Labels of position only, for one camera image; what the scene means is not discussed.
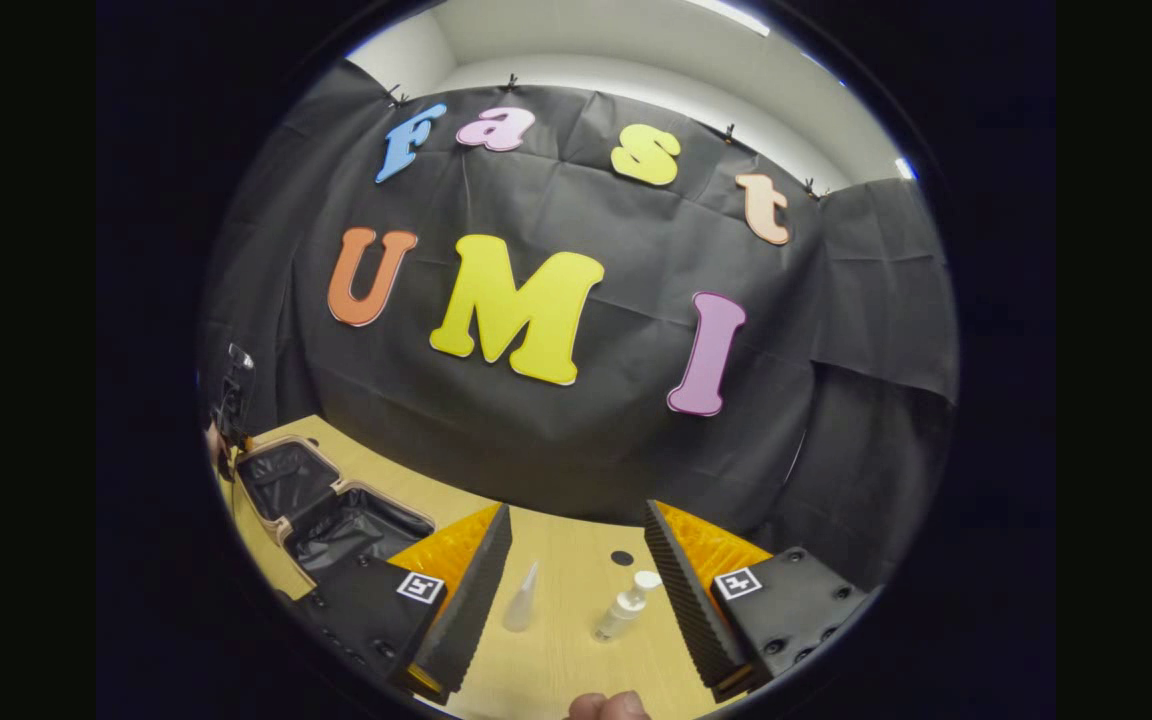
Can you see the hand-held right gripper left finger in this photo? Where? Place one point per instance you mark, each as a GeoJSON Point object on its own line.
{"type": "Point", "coordinates": [466, 610]}

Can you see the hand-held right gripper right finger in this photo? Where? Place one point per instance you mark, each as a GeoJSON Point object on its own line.
{"type": "Point", "coordinates": [696, 610]}

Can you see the translucent white squeeze tube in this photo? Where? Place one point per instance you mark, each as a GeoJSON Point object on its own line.
{"type": "Point", "coordinates": [521, 600]}

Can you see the clear spray bottle white cap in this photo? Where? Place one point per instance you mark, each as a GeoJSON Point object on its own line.
{"type": "Point", "coordinates": [624, 608]}

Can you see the beige suitcase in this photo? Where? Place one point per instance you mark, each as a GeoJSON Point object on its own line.
{"type": "Point", "coordinates": [336, 520]}

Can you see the row of black cloth clips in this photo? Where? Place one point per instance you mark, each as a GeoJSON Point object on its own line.
{"type": "Point", "coordinates": [511, 82]}

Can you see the white ceiling light panel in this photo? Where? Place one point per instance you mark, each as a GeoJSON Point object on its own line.
{"type": "Point", "coordinates": [904, 168]}

